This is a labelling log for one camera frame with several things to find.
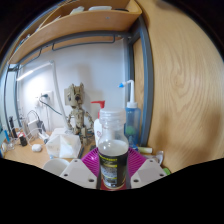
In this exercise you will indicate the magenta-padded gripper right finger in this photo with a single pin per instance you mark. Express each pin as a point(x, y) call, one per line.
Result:
point(148, 172)

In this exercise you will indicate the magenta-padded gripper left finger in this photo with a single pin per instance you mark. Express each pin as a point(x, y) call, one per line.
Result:
point(78, 172)

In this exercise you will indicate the clear bottle with dark label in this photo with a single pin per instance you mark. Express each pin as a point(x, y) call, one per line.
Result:
point(112, 163)

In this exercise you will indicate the pink and white packet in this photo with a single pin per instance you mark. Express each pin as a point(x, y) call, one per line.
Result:
point(158, 157)

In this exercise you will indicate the green packet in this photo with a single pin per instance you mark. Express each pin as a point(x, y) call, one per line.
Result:
point(166, 171)

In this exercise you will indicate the small yellowish tube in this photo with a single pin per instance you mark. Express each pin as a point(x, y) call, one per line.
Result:
point(145, 150)

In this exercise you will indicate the white lotion bottle red pump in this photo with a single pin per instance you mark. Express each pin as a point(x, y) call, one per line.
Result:
point(97, 131)

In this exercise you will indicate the white computer mouse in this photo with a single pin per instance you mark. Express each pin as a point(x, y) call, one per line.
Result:
point(36, 148)

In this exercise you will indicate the white power strip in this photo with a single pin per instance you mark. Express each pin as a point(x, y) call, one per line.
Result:
point(44, 136)

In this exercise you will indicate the blue wash bottle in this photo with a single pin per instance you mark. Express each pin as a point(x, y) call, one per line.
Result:
point(133, 120)

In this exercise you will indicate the wooden tree figure toy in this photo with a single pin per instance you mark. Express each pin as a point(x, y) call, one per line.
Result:
point(76, 113)

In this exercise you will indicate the white power adapter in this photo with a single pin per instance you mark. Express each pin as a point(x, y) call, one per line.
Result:
point(34, 126)

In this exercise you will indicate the small black box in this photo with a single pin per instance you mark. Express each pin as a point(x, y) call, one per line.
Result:
point(23, 140)

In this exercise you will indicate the blue and white tube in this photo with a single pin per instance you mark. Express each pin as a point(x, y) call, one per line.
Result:
point(5, 136)

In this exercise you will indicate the white desk lamp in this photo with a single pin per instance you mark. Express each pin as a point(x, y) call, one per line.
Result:
point(56, 90)

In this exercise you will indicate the wooden shelf unit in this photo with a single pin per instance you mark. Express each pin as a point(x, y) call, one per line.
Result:
point(83, 25)

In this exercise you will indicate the white wall socket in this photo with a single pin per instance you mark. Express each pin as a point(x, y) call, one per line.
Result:
point(46, 98)

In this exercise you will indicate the grey metal frame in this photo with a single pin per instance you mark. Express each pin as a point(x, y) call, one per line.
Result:
point(146, 83)

